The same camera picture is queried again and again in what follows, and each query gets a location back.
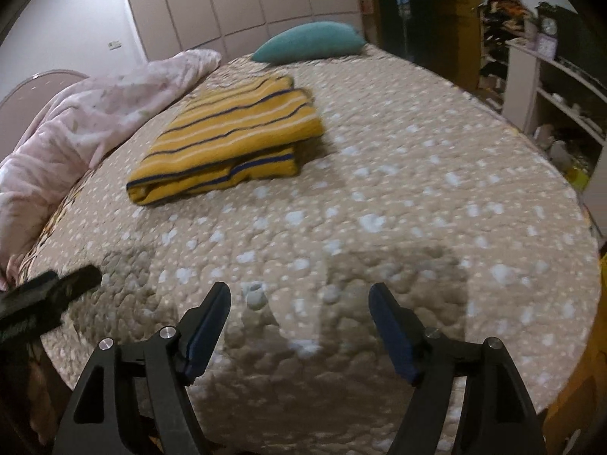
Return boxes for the yellow striped knit sweater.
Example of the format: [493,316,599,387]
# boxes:
[126,74,324,207]

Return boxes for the pile of clothes on shelf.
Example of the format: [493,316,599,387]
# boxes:
[480,0,534,39]

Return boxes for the pink floral duvet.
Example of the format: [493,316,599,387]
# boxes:
[1,48,222,291]

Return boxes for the beige dotted quilted bedspread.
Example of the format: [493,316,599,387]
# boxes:
[29,48,601,454]

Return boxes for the pink padded headboard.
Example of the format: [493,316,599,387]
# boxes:
[0,70,86,159]

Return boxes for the white shelf unit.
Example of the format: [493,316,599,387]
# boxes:
[502,39,606,219]

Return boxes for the beige wardrobe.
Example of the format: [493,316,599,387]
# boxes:
[127,0,363,61]

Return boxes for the teal pillow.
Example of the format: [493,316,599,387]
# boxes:
[251,20,366,65]

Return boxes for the small white desk clock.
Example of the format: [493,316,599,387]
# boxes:
[536,33,558,61]

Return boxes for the black television screen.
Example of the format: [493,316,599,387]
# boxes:
[555,5,606,86]

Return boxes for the brown wooden door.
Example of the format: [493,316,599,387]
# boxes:
[377,0,483,91]

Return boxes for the dark mantel clock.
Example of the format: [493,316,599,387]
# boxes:
[536,1,558,38]

